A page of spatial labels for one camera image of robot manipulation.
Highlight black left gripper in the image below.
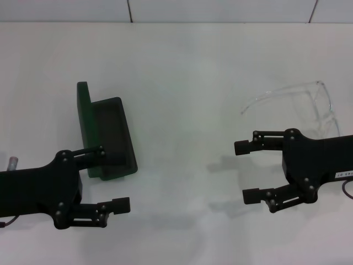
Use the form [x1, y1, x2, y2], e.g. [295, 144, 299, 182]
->
[0, 146, 131, 230]

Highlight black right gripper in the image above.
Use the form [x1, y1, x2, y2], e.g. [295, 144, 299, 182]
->
[234, 128, 353, 214]

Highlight green glasses case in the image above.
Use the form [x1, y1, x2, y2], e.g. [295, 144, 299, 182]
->
[76, 81, 138, 182]

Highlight clear plastic glasses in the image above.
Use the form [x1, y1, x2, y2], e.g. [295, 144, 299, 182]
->
[239, 80, 340, 139]

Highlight grey right gripper cable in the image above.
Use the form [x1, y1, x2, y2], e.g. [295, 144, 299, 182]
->
[341, 179, 353, 200]

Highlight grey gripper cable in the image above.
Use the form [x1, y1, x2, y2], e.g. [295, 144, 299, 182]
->
[341, 179, 353, 200]
[0, 214, 18, 229]

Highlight grey left gripper cable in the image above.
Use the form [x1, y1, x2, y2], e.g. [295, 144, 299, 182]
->
[0, 214, 18, 229]

